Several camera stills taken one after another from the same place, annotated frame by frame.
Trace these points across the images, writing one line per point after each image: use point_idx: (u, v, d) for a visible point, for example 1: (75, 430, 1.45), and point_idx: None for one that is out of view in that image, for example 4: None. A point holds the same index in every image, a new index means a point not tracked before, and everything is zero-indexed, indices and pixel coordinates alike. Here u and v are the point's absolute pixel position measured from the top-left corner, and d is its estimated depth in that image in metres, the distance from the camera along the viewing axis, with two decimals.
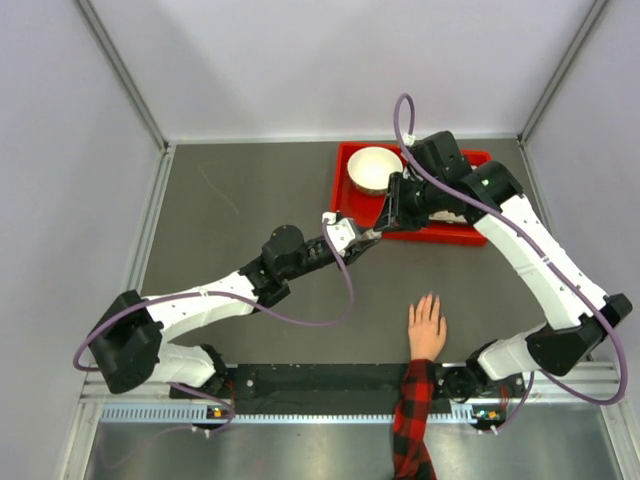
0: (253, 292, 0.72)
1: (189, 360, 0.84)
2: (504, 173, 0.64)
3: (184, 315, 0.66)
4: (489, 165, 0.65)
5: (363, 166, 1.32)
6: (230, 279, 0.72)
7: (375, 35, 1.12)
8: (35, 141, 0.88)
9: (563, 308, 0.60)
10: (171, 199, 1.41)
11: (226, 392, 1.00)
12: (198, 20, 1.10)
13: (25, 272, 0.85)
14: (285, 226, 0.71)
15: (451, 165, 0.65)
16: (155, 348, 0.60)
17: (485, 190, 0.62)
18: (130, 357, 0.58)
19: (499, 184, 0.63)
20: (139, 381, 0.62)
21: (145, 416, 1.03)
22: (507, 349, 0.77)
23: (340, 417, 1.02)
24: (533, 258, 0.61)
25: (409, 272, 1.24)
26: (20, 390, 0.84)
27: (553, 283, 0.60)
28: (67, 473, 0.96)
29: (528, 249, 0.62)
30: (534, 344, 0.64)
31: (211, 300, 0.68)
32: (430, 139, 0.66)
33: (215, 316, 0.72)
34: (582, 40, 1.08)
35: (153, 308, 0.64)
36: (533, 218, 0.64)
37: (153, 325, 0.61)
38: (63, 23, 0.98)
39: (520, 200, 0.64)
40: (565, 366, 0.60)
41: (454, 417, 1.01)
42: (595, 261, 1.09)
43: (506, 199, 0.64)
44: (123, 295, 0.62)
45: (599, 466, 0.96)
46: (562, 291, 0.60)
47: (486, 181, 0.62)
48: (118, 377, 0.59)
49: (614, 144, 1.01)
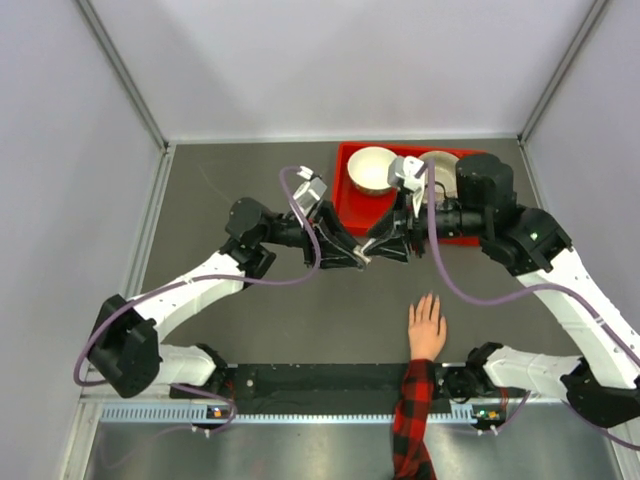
0: (239, 267, 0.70)
1: (190, 359, 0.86)
2: (553, 223, 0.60)
3: (174, 306, 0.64)
4: (537, 212, 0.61)
5: (363, 167, 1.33)
6: (214, 260, 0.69)
7: (375, 35, 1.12)
8: (35, 139, 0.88)
9: (616, 370, 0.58)
10: (171, 198, 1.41)
11: (226, 392, 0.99)
12: (198, 19, 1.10)
13: (25, 270, 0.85)
14: (240, 200, 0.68)
15: (501, 207, 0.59)
16: (154, 344, 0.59)
17: (534, 245, 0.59)
18: (130, 360, 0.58)
19: (548, 236, 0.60)
20: (148, 380, 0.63)
21: (145, 416, 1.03)
22: (528, 374, 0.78)
23: (340, 417, 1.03)
24: (586, 318, 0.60)
25: (409, 272, 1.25)
26: (21, 389, 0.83)
27: (607, 345, 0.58)
28: (66, 473, 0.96)
29: (581, 309, 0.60)
30: (576, 395, 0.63)
31: (198, 286, 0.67)
32: (489, 178, 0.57)
33: (207, 299, 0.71)
34: (582, 40, 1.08)
35: (140, 307, 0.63)
36: (584, 272, 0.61)
37: (145, 322, 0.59)
38: (63, 21, 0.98)
39: (570, 253, 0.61)
40: (610, 420, 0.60)
41: (454, 417, 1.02)
42: (595, 261, 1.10)
43: (556, 252, 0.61)
44: (108, 300, 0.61)
45: (599, 466, 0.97)
46: (615, 353, 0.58)
47: (534, 234, 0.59)
48: (126, 380, 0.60)
49: (614, 145, 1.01)
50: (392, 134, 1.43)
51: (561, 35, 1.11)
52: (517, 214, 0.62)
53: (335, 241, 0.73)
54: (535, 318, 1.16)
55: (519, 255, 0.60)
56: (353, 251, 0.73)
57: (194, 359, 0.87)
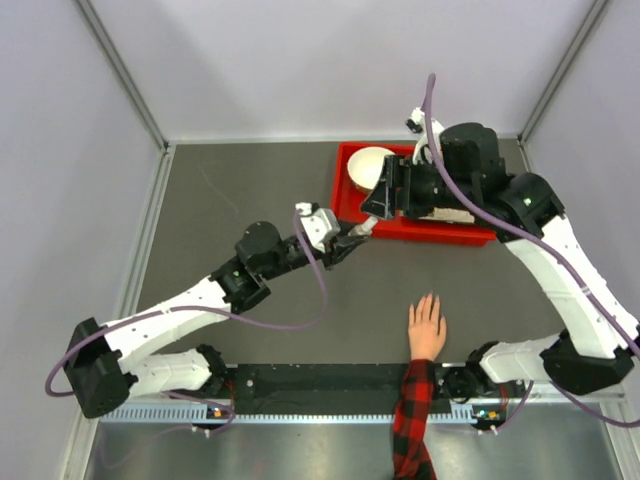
0: (225, 298, 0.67)
1: (176, 368, 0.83)
2: (545, 189, 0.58)
3: (145, 338, 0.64)
4: (527, 178, 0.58)
5: (363, 166, 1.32)
6: (200, 288, 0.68)
7: (375, 36, 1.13)
8: (36, 139, 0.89)
9: (597, 340, 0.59)
10: (171, 198, 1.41)
11: (226, 392, 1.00)
12: (198, 20, 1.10)
13: (26, 270, 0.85)
14: (259, 223, 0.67)
15: (489, 173, 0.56)
16: (117, 378, 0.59)
17: (526, 211, 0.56)
18: (91, 389, 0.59)
19: (540, 202, 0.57)
20: (116, 405, 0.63)
21: (145, 416, 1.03)
22: (516, 359, 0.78)
23: (340, 417, 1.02)
24: (572, 287, 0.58)
25: (409, 272, 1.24)
26: (21, 389, 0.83)
27: (591, 315, 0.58)
28: (67, 473, 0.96)
29: (568, 278, 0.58)
30: (553, 364, 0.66)
31: (176, 316, 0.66)
32: (473, 140, 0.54)
33: (187, 328, 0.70)
34: (582, 40, 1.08)
35: (111, 336, 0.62)
36: (574, 242, 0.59)
37: (110, 355, 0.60)
38: (63, 22, 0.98)
39: (562, 221, 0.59)
40: (584, 388, 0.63)
41: (454, 417, 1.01)
42: (595, 261, 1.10)
43: (547, 220, 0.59)
44: (82, 325, 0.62)
45: (599, 466, 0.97)
46: (598, 322, 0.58)
47: (528, 200, 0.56)
48: (91, 404, 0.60)
49: (614, 145, 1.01)
50: (393, 134, 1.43)
51: (561, 35, 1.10)
52: (506, 181, 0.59)
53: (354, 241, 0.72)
54: (536, 318, 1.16)
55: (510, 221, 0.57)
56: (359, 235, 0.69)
57: (183, 369, 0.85)
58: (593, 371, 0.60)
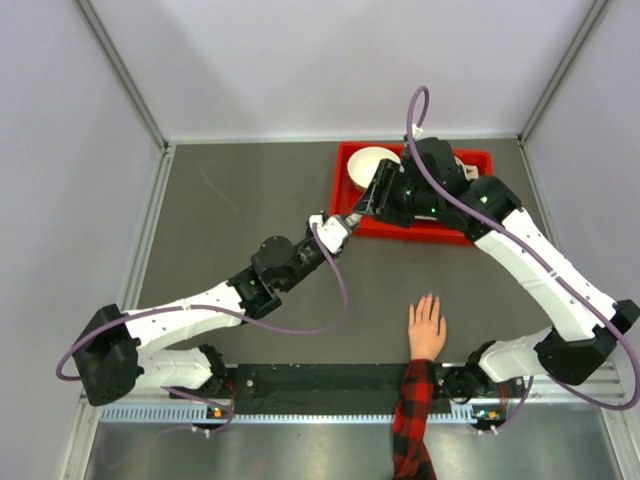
0: (241, 304, 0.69)
1: (180, 365, 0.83)
2: (501, 187, 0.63)
3: (163, 331, 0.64)
4: (484, 180, 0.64)
5: (363, 166, 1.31)
6: (217, 291, 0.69)
7: (375, 36, 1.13)
8: (36, 138, 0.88)
9: (575, 321, 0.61)
10: (171, 198, 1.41)
11: (226, 392, 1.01)
12: (199, 19, 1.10)
13: (25, 270, 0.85)
14: (276, 237, 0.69)
15: (448, 179, 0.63)
16: (133, 365, 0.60)
17: (484, 208, 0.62)
18: (106, 373, 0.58)
19: (497, 199, 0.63)
20: (121, 394, 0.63)
21: (145, 416, 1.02)
22: (513, 355, 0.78)
23: (340, 417, 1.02)
24: (541, 273, 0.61)
25: (408, 272, 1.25)
26: (21, 389, 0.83)
27: (563, 297, 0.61)
28: (66, 473, 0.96)
29: (535, 265, 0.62)
30: (546, 356, 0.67)
31: (194, 314, 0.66)
32: (428, 151, 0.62)
33: (201, 328, 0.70)
34: (582, 40, 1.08)
35: (132, 324, 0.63)
36: (535, 231, 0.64)
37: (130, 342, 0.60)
38: (63, 21, 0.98)
39: (520, 214, 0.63)
40: (580, 375, 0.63)
41: (455, 417, 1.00)
42: (595, 261, 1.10)
43: (507, 214, 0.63)
44: (104, 310, 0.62)
45: (599, 466, 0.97)
46: (572, 304, 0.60)
47: (484, 198, 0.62)
48: (98, 390, 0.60)
49: (613, 145, 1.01)
50: (393, 134, 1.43)
51: (561, 34, 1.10)
52: (467, 184, 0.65)
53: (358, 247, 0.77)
54: (535, 318, 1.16)
55: (472, 220, 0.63)
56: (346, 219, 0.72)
57: (186, 367, 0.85)
58: (581, 355, 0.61)
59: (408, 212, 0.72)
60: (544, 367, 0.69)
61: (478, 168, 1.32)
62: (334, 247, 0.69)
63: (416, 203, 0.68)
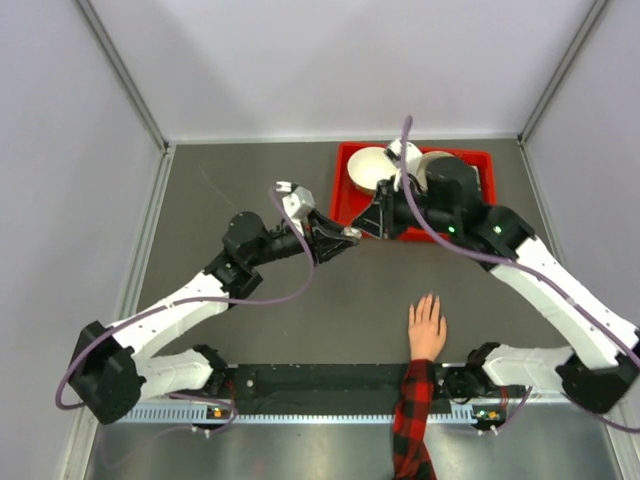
0: (222, 289, 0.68)
1: (181, 367, 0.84)
2: (513, 216, 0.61)
3: (154, 333, 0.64)
4: (495, 207, 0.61)
5: (364, 166, 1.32)
6: (198, 281, 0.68)
7: (375, 36, 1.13)
8: (35, 138, 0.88)
9: (596, 348, 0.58)
10: (171, 199, 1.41)
11: (226, 392, 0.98)
12: (199, 19, 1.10)
13: (26, 270, 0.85)
14: (241, 214, 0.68)
15: (469, 206, 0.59)
16: (132, 371, 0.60)
17: (499, 239, 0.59)
18: (108, 387, 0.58)
19: (510, 229, 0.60)
20: (127, 406, 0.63)
21: (146, 416, 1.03)
22: (527, 370, 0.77)
23: (340, 417, 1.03)
24: (559, 301, 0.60)
25: (409, 272, 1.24)
26: (21, 389, 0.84)
27: (581, 324, 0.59)
28: (66, 473, 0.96)
29: (552, 294, 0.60)
30: (570, 384, 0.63)
31: (179, 310, 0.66)
32: (454, 179, 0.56)
33: (190, 322, 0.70)
34: (581, 40, 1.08)
35: (120, 334, 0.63)
36: (552, 259, 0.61)
37: (124, 351, 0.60)
38: (63, 22, 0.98)
39: (535, 242, 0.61)
40: (606, 405, 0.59)
41: (454, 417, 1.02)
42: (596, 260, 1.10)
43: (520, 243, 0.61)
44: (87, 328, 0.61)
45: (600, 466, 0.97)
46: (592, 331, 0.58)
47: (497, 227, 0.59)
48: (104, 407, 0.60)
49: (613, 146, 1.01)
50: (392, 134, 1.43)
51: (561, 34, 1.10)
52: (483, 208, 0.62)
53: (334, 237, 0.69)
54: (535, 317, 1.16)
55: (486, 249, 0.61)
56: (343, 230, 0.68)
57: (187, 368, 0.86)
58: (604, 381, 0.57)
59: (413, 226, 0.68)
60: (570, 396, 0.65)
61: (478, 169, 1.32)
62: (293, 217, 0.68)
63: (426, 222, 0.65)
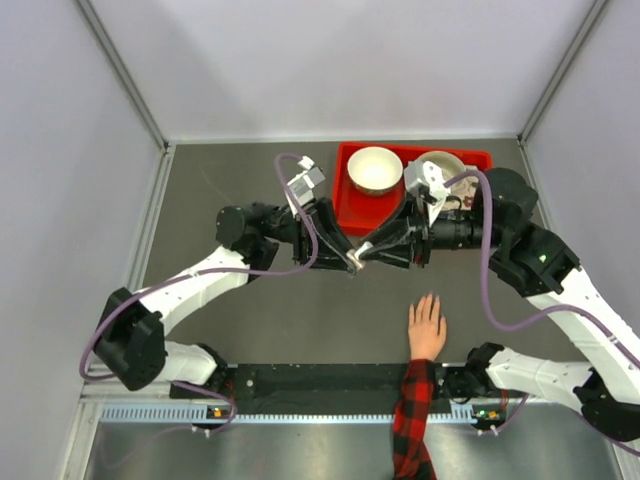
0: (243, 261, 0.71)
1: (192, 354, 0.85)
2: (559, 241, 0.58)
3: (180, 300, 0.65)
4: (541, 232, 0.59)
5: (364, 166, 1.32)
6: (220, 254, 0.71)
7: (375, 36, 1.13)
8: (35, 138, 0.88)
9: (632, 387, 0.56)
10: (171, 198, 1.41)
11: (226, 391, 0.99)
12: (199, 19, 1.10)
13: (26, 270, 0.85)
14: (224, 210, 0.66)
15: (519, 230, 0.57)
16: (161, 335, 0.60)
17: (543, 267, 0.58)
18: (137, 352, 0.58)
19: (556, 257, 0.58)
20: (154, 374, 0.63)
21: (146, 416, 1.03)
22: (536, 382, 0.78)
23: (340, 417, 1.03)
24: (598, 336, 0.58)
25: (409, 272, 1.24)
26: (21, 389, 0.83)
27: (621, 362, 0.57)
28: (66, 473, 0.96)
29: (592, 327, 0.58)
30: (592, 410, 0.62)
31: (203, 280, 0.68)
32: (518, 207, 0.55)
33: (212, 294, 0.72)
34: (582, 40, 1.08)
35: (148, 300, 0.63)
36: (595, 292, 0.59)
37: (152, 314, 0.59)
38: (63, 22, 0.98)
39: (579, 273, 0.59)
40: (628, 434, 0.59)
41: (454, 417, 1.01)
42: (596, 261, 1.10)
43: (565, 273, 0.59)
44: (114, 293, 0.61)
45: (599, 467, 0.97)
46: (630, 370, 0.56)
47: (543, 256, 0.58)
48: (133, 372, 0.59)
49: (613, 146, 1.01)
50: (392, 134, 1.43)
51: (561, 35, 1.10)
52: (526, 233, 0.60)
53: (326, 239, 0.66)
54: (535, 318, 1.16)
55: (530, 277, 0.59)
56: (345, 254, 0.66)
57: (196, 357, 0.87)
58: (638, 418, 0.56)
59: None
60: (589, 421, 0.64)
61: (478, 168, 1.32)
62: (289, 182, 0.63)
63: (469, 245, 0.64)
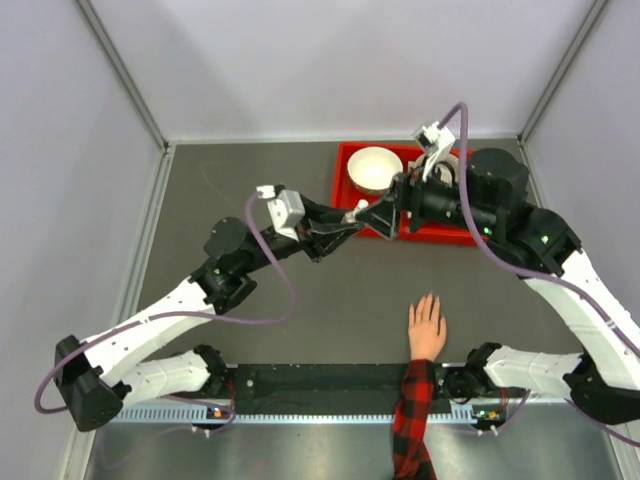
0: (206, 300, 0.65)
1: (172, 373, 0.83)
2: (561, 223, 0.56)
3: (126, 351, 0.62)
4: (542, 212, 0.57)
5: (363, 166, 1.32)
6: (179, 292, 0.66)
7: (375, 36, 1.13)
8: (35, 137, 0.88)
9: (625, 372, 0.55)
10: (171, 199, 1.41)
11: (225, 392, 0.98)
12: (199, 20, 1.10)
13: (26, 269, 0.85)
14: (225, 220, 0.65)
15: (514, 208, 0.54)
16: (103, 390, 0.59)
17: (545, 249, 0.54)
18: (81, 407, 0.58)
19: (557, 239, 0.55)
20: (112, 414, 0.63)
21: (145, 416, 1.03)
22: (531, 375, 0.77)
23: (340, 417, 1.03)
24: (596, 320, 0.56)
25: (409, 272, 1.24)
26: (21, 390, 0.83)
27: (618, 348, 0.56)
28: (67, 473, 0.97)
29: (591, 311, 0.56)
30: (581, 395, 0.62)
31: (153, 326, 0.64)
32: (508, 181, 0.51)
33: (170, 336, 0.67)
34: (582, 39, 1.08)
35: (92, 352, 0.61)
36: (594, 275, 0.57)
37: (91, 372, 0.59)
38: (63, 22, 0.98)
39: (580, 255, 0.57)
40: (615, 420, 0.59)
41: (454, 417, 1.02)
42: (596, 260, 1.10)
43: (566, 255, 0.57)
44: (62, 342, 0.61)
45: (600, 467, 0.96)
46: (626, 355, 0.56)
47: (545, 237, 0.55)
48: (85, 419, 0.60)
49: (614, 146, 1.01)
50: (393, 134, 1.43)
51: (562, 34, 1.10)
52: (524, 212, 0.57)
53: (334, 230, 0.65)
54: (536, 318, 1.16)
55: (530, 258, 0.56)
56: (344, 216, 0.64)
57: (181, 372, 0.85)
58: (626, 404, 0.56)
59: None
60: (576, 404, 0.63)
61: None
62: (280, 227, 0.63)
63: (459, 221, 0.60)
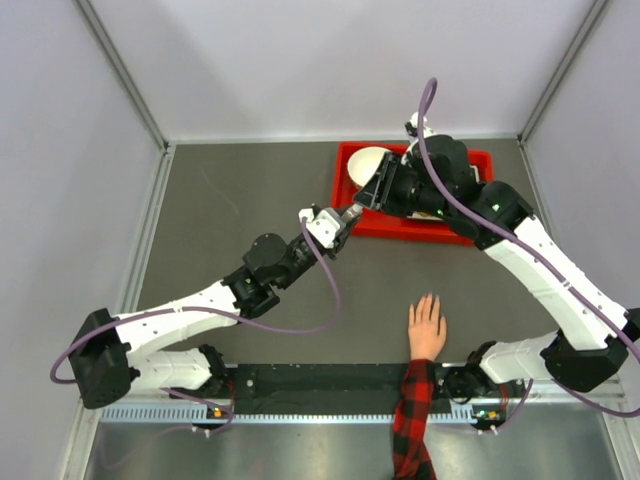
0: (235, 303, 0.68)
1: (178, 366, 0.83)
2: (512, 193, 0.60)
3: (154, 335, 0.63)
4: (494, 186, 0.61)
5: (364, 164, 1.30)
6: (211, 291, 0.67)
7: (376, 35, 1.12)
8: (35, 136, 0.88)
9: (586, 331, 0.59)
10: (171, 198, 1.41)
11: (226, 392, 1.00)
12: (199, 19, 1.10)
13: (26, 269, 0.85)
14: (267, 235, 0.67)
15: (460, 182, 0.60)
16: (125, 368, 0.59)
17: (497, 216, 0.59)
18: (97, 380, 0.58)
19: (509, 207, 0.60)
20: (117, 396, 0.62)
21: (145, 416, 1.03)
22: (517, 359, 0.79)
23: (340, 417, 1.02)
24: (553, 283, 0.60)
25: (409, 271, 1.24)
26: (21, 389, 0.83)
27: (576, 307, 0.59)
28: (66, 473, 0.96)
29: (547, 274, 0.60)
30: (555, 363, 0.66)
31: (186, 315, 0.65)
32: (444, 154, 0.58)
33: (195, 330, 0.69)
34: (582, 39, 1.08)
35: (122, 329, 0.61)
36: (548, 239, 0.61)
37: (120, 347, 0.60)
38: (63, 21, 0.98)
39: (533, 221, 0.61)
40: (589, 382, 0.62)
41: (454, 417, 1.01)
42: (595, 259, 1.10)
43: (519, 222, 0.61)
44: (96, 314, 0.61)
45: (599, 467, 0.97)
46: (585, 314, 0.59)
47: (496, 206, 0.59)
48: (92, 394, 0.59)
49: (613, 145, 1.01)
50: (392, 134, 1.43)
51: (561, 34, 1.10)
52: (477, 187, 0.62)
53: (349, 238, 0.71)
54: (535, 317, 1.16)
55: (483, 229, 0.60)
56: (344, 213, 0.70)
57: (184, 368, 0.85)
58: (594, 363, 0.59)
59: (410, 208, 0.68)
60: (551, 374, 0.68)
61: (478, 168, 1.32)
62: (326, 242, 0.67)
63: (421, 201, 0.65)
